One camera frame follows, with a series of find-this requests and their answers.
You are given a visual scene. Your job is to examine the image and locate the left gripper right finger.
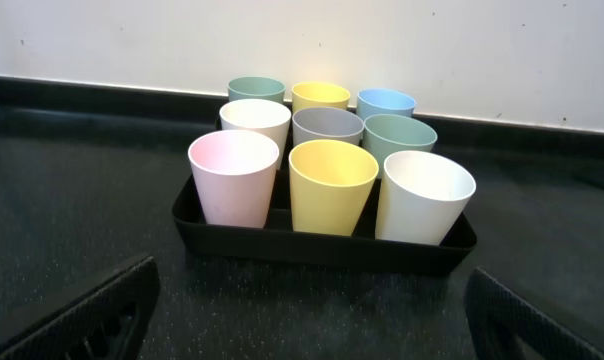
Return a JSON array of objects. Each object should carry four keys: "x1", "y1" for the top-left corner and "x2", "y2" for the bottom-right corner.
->
[{"x1": 464, "y1": 267, "x2": 604, "y2": 360}]

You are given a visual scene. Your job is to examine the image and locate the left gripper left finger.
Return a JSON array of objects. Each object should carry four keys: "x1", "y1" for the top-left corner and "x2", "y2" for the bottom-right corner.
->
[{"x1": 0, "y1": 253, "x2": 162, "y2": 360}]

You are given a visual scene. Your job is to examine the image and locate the white cup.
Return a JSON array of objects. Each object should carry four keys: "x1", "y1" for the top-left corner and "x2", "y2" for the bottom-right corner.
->
[
  {"x1": 218, "y1": 98, "x2": 293, "y2": 171},
  {"x1": 374, "y1": 150, "x2": 478, "y2": 247}
]

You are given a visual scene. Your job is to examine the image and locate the pink cup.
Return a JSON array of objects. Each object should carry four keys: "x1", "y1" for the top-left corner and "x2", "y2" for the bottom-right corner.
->
[{"x1": 187, "y1": 129, "x2": 281, "y2": 230}]

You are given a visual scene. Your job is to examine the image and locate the yellow cup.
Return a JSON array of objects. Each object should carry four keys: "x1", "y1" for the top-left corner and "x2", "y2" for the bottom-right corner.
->
[
  {"x1": 290, "y1": 81, "x2": 352, "y2": 114},
  {"x1": 288, "y1": 139, "x2": 380, "y2": 237}
]

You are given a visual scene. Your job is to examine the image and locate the black tray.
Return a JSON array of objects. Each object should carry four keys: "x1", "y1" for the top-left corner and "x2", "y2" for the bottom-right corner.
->
[{"x1": 171, "y1": 117, "x2": 479, "y2": 277}]

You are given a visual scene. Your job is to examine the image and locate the green cup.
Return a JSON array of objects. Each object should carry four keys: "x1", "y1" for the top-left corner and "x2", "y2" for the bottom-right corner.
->
[
  {"x1": 361, "y1": 113, "x2": 439, "y2": 179},
  {"x1": 226, "y1": 76, "x2": 287, "y2": 105}
]

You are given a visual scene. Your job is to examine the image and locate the blue cup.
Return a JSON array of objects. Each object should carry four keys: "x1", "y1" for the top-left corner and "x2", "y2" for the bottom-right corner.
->
[{"x1": 355, "y1": 88, "x2": 417, "y2": 122}]

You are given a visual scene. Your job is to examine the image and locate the grey cup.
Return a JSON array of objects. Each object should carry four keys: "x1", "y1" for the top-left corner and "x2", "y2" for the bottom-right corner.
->
[{"x1": 291, "y1": 106, "x2": 366, "y2": 148}]

